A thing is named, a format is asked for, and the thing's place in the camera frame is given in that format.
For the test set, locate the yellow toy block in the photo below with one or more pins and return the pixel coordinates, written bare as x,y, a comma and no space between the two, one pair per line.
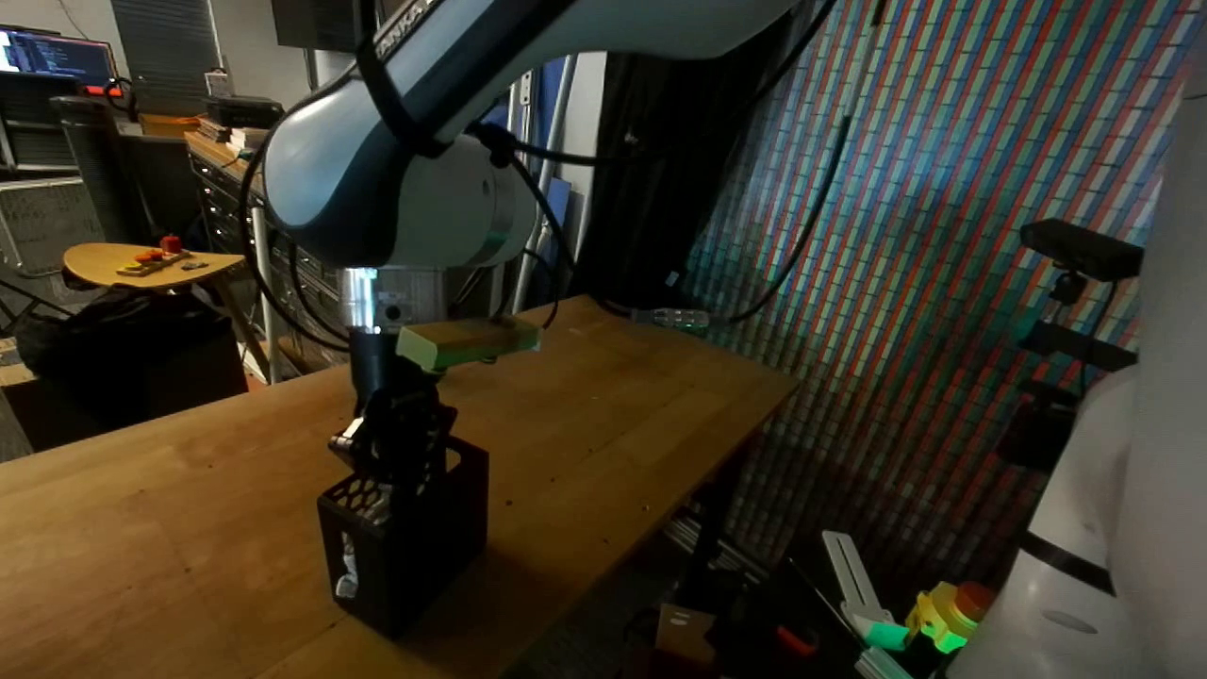
943,618

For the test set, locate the round wooden stool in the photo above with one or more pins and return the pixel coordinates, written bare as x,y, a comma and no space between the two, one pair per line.
125,263

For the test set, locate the tan wrist camera block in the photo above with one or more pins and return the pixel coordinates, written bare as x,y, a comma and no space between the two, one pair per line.
471,343

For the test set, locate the wood-topped workbench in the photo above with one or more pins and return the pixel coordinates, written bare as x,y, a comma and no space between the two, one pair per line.
221,163

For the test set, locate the black bin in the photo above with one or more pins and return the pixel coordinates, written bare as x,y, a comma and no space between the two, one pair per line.
125,359

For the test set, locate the striped backdrop panel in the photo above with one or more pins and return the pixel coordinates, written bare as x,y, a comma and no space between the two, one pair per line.
955,192

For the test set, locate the white flat strip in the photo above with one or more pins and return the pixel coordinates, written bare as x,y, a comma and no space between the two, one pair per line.
858,577

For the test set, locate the glowing wide display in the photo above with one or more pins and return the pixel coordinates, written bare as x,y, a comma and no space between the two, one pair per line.
51,55

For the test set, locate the green toy block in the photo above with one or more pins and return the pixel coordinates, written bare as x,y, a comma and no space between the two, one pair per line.
886,633

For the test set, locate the black perforated basket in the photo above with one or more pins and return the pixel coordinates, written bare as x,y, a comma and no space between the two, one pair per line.
416,568

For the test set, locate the small brown box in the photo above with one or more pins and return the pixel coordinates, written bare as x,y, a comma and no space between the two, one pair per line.
684,636

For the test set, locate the red tool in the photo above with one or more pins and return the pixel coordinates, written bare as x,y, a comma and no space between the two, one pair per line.
163,253

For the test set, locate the black camera on tripod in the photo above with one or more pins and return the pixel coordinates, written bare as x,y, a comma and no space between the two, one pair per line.
1078,252

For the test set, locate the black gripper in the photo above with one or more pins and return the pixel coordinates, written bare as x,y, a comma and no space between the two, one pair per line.
397,409

